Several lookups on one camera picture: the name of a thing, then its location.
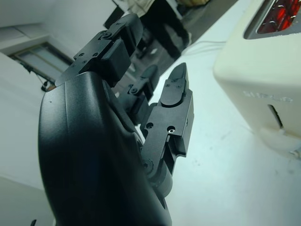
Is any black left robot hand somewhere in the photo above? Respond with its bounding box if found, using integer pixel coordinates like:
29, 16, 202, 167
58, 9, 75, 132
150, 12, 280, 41
37, 13, 196, 226

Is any person in black trousers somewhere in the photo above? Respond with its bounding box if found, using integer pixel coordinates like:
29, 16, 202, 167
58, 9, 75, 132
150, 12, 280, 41
112, 0, 191, 60

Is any cream white toaster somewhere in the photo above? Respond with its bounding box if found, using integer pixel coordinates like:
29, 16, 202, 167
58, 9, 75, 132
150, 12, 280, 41
213, 0, 301, 163

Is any grey framed glass panel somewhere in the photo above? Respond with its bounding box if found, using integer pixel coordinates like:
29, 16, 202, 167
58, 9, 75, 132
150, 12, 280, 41
8, 41, 74, 83

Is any white toaster power cord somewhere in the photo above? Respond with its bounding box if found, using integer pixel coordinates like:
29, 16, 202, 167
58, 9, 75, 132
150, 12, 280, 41
187, 40, 228, 52

